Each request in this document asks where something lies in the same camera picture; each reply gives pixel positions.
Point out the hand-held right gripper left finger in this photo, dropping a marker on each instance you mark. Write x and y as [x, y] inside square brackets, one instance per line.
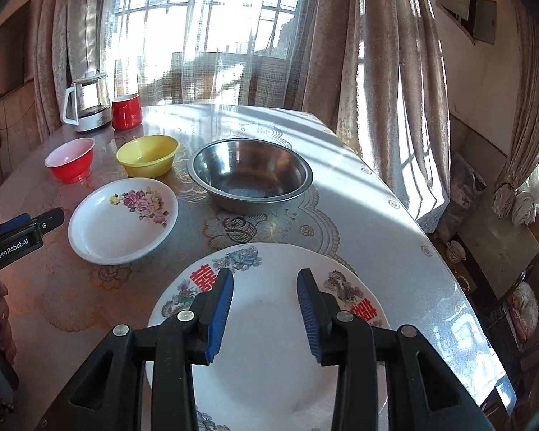
[220, 314]

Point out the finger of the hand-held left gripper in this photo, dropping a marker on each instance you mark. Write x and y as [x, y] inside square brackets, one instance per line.
[13, 223]
[47, 221]

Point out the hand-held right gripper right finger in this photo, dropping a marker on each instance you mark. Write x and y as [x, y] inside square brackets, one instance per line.
[307, 314]

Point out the large white printed plate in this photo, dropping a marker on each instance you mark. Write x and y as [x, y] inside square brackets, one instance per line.
[260, 345]

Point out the red plastic bowl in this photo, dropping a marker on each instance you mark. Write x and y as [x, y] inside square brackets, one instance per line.
[72, 170]

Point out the small white floral plate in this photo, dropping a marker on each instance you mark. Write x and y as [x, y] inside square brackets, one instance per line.
[116, 229]

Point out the yellow plastic bowl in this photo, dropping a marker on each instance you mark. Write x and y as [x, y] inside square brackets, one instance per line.
[148, 161]

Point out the stainless steel bowl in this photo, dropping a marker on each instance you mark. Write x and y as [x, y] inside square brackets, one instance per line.
[251, 166]

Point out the lace-pattern tablecloth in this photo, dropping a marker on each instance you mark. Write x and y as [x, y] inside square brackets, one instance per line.
[364, 256]

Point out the white glass electric kettle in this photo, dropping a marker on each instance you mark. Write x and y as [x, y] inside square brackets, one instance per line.
[90, 121]

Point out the red mug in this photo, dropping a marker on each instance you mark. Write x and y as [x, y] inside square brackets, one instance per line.
[125, 114]

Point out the small ceramic pot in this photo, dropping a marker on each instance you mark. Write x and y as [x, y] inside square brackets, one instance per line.
[454, 251]

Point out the beige velvet curtain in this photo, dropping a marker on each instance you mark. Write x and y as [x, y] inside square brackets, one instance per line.
[386, 76]
[67, 31]
[534, 121]

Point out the white fluffy cushion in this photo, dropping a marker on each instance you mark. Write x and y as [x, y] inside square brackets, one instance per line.
[525, 309]

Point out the white sheer curtain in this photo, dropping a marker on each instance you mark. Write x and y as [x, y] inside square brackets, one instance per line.
[215, 31]

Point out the wall television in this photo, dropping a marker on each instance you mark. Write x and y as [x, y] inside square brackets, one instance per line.
[4, 49]

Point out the grey wall electrical box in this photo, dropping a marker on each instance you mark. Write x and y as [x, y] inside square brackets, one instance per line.
[471, 9]

